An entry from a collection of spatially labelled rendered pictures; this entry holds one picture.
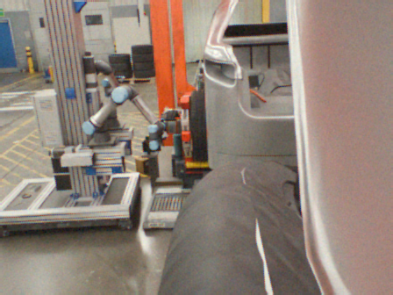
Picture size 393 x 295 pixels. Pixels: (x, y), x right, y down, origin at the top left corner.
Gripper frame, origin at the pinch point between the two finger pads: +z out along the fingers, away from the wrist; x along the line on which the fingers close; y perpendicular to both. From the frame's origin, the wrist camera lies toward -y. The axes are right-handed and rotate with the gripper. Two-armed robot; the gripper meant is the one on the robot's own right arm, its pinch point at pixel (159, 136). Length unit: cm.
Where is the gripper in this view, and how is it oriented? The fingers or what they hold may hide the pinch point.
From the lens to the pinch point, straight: 350.3
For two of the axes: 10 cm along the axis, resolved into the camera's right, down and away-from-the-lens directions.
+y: -0.7, -9.5, -3.1
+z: 0.5, -3.1, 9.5
